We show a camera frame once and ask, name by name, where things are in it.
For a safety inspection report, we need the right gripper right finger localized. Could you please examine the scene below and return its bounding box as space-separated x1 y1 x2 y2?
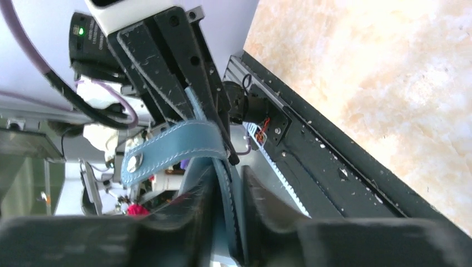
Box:
241 166 471 266

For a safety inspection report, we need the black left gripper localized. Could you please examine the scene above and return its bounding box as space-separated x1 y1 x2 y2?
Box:
69 6 239 165

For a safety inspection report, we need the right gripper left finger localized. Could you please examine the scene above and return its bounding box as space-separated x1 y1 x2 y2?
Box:
1 167 218 266

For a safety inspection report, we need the blue leather card holder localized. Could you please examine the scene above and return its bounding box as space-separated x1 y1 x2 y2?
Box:
121 88 244 266

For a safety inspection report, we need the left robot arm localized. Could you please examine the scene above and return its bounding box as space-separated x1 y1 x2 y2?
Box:
69 6 276 142

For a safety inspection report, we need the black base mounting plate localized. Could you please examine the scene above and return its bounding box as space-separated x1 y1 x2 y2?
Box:
240 54 459 231

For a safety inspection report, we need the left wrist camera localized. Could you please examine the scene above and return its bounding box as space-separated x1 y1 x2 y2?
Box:
85 0 175 37

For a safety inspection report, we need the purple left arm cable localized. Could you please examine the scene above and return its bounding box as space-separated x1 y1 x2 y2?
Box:
0 0 140 130

